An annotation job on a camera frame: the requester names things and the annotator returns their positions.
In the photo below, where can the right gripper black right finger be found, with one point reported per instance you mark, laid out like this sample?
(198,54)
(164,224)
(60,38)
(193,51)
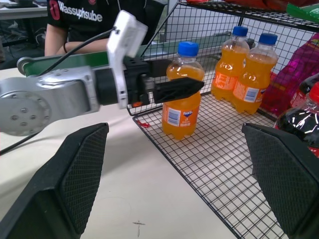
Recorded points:
(286,179)

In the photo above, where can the person in black shirt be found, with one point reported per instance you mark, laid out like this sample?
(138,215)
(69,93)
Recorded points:
(99,25)

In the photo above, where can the green snack packet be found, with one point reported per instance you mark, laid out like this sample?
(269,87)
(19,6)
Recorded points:
(304,12)

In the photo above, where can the small red clip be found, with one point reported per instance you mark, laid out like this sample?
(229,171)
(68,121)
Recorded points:
(144,124)

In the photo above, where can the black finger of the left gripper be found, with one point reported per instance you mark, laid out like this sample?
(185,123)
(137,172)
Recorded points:
(177,89)
(159,69)

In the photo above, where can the green conveyor belt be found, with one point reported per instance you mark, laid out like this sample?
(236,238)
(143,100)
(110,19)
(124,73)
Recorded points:
(74,61)

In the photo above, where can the orange Fanta bottle blue cap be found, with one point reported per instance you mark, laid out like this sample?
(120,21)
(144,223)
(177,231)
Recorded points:
(180,117)
(226,72)
(251,84)

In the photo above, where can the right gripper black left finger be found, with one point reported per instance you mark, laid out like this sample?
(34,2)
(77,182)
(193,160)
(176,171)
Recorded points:
(62,179)

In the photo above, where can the magenta snack bag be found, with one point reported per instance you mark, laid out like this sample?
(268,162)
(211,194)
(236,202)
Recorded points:
(296,67)

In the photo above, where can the grey office desk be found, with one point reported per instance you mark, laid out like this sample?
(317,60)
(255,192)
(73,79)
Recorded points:
(20,12)

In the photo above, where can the cola bottle red cap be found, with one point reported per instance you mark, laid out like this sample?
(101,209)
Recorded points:
(305,87)
(301,119)

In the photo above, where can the black wristband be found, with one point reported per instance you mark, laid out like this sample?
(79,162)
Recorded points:
(65,47)

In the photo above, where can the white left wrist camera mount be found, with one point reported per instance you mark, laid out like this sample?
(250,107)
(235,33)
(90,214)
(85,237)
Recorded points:
(124,37)

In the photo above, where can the red snack packet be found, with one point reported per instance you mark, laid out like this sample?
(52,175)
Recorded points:
(274,3)

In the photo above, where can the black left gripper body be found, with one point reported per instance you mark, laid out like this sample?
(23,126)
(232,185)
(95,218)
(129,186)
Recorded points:
(134,74)

